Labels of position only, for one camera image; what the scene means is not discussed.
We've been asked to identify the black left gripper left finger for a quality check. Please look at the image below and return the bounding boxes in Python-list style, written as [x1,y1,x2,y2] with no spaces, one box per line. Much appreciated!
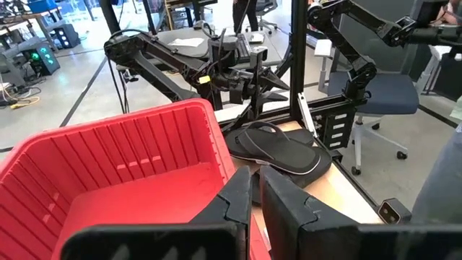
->
[60,165,253,260]

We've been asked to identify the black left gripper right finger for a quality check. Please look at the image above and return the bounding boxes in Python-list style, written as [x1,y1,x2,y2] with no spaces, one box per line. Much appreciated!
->
[259,165,462,260]

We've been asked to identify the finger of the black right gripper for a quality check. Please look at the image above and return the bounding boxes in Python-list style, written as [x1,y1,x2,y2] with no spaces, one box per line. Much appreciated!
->
[264,90,289,103]
[259,66,291,92]

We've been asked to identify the black flip-flop sandal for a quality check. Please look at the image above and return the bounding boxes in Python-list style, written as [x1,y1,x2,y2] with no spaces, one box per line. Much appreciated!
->
[233,121,323,177]
[225,128,315,160]

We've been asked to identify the red plastic bin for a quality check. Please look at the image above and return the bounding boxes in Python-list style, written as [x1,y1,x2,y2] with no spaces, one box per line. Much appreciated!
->
[0,97,272,260]

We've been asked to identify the black panel with white labels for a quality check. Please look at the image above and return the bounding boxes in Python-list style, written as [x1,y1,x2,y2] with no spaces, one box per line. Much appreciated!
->
[309,99,359,150]

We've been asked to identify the grey desk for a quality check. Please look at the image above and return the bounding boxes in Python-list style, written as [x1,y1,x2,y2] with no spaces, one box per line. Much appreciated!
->
[154,27,284,69]

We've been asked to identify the white paper sheet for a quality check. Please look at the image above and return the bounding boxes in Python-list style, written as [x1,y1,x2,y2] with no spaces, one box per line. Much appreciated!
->
[167,36,206,48]

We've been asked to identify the person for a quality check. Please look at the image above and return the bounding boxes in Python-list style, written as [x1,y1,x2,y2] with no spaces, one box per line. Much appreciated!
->
[410,122,462,225]
[431,0,462,26]
[232,0,260,34]

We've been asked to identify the grey office chair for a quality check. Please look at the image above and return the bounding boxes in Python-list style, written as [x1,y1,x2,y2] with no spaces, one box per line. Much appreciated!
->
[248,0,279,34]

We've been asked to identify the blue office chair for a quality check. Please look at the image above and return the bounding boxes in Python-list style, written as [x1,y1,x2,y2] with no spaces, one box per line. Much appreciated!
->
[326,70,422,177]

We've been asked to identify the computer tower white lights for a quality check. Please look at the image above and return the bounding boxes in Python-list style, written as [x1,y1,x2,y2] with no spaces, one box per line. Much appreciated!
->
[50,23,82,50]

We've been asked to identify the computer tower green lights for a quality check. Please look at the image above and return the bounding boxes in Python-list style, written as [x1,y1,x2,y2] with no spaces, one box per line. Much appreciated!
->
[20,42,61,77]

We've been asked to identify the blue crate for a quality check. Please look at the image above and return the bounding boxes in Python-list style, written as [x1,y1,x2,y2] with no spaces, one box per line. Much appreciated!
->
[27,0,58,14]

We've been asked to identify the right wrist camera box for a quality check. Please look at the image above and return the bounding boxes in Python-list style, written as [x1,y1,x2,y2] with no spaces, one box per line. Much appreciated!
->
[249,45,269,65]

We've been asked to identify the black aluminium table frame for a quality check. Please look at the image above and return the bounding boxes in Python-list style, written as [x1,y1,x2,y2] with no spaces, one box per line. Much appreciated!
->
[215,0,380,217]

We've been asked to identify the small black camera box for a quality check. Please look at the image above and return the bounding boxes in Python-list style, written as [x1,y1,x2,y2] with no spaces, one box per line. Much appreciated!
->
[377,197,412,225]

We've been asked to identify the yellow cable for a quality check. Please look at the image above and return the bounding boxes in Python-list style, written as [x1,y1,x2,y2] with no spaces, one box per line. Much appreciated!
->
[9,95,41,111]

